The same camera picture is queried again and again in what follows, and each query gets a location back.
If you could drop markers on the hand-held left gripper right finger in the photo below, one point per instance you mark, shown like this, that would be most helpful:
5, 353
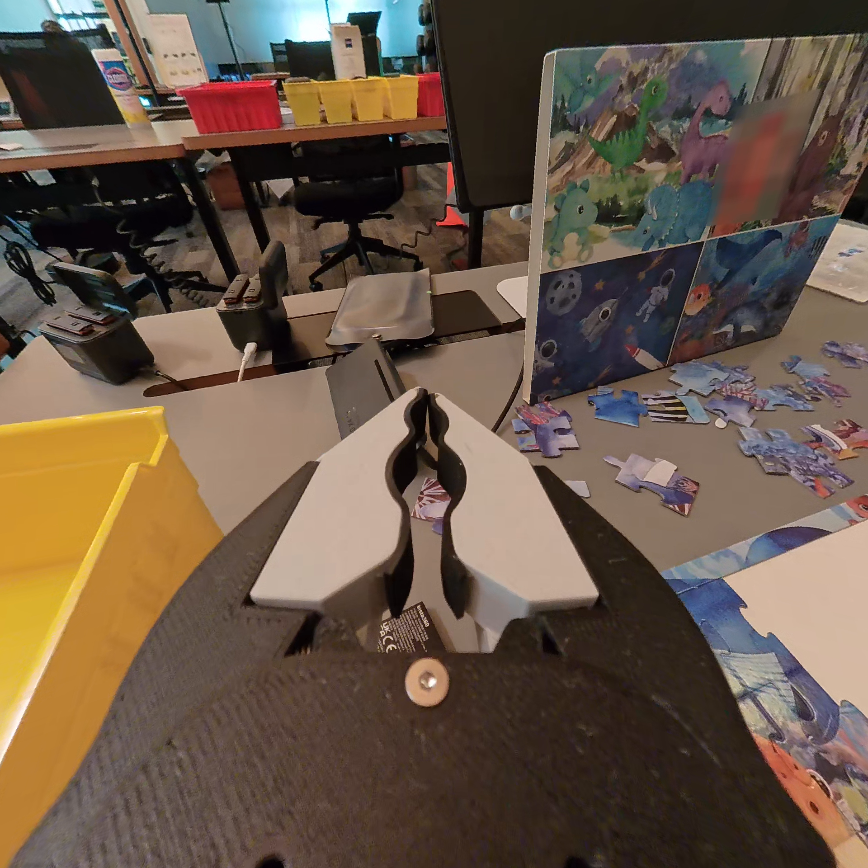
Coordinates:
529, 542

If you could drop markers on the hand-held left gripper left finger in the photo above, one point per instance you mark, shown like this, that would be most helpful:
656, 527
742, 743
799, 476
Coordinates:
325, 542

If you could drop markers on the purple leaf puzzle piece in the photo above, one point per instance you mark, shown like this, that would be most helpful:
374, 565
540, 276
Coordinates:
430, 505

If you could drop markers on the assembled crab whale puzzle pieces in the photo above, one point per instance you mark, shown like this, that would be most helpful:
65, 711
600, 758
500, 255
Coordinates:
746, 664

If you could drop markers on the ocean jigsaw puzzle tray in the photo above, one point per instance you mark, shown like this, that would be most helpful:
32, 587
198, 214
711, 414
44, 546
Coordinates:
800, 597

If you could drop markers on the orange pufferfish puzzle piece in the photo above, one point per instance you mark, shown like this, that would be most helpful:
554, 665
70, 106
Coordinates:
793, 780

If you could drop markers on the black printed cardboard box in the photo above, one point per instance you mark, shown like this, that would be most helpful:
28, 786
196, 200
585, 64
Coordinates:
407, 627

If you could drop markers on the black electronic device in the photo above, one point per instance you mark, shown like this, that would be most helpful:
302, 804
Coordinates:
359, 386

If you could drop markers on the black battery charger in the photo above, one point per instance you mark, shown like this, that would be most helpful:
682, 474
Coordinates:
95, 346
254, 319

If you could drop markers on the black flat pad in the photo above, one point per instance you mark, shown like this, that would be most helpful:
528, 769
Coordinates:
468, 312

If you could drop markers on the white round stand base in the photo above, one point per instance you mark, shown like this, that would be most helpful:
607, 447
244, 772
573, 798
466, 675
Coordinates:
513, 295

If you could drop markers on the illustrated puzzle box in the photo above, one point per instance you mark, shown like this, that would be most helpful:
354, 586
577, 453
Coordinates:
610, 305

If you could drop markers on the large yellow plastic bin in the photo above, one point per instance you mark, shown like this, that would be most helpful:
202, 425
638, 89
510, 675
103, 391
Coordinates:
68, 542

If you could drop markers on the scattered loose puzzle pieces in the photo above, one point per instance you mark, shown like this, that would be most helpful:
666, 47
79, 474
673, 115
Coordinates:
780, 454

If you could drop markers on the orange traffic cone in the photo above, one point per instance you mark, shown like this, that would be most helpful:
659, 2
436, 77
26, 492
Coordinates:
452, 220

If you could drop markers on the brown cardboard box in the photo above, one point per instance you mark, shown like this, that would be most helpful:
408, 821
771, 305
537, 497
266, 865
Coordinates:
225, 188

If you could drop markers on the wooden top background desk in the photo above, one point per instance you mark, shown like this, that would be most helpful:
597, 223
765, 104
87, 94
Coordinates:
81, 146
305, 132

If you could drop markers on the white paper sheet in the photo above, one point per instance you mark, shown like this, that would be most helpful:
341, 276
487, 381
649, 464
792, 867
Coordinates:
841, 264

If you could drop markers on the small yellow plastic bin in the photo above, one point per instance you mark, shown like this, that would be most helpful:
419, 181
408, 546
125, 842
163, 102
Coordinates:
401, 98
369, 100
303, 105
337, 102

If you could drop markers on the dark grey partition panel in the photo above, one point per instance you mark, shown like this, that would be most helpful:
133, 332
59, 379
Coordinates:
488, 102

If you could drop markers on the red plastic bin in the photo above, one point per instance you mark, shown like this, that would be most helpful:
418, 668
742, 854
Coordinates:
230, 108
430, 95

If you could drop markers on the white carton box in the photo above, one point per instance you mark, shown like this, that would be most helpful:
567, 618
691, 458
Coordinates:
347, 51

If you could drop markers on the white wipes canister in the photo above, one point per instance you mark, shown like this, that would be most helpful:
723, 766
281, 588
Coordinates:
122, 88

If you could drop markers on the white poster board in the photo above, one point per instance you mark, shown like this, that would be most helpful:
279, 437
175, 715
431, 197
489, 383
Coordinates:
176, 47

